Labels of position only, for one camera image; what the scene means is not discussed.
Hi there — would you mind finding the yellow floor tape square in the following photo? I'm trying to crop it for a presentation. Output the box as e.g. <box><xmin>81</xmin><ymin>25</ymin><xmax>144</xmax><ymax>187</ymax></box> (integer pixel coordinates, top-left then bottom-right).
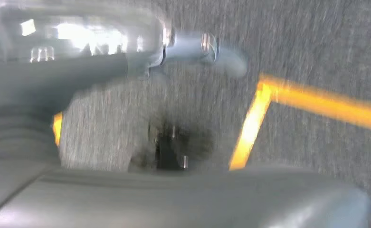
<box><xmin>229</xmin><ymin>74</ymin><xmax>371</xmax><ymax>171</ymax></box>

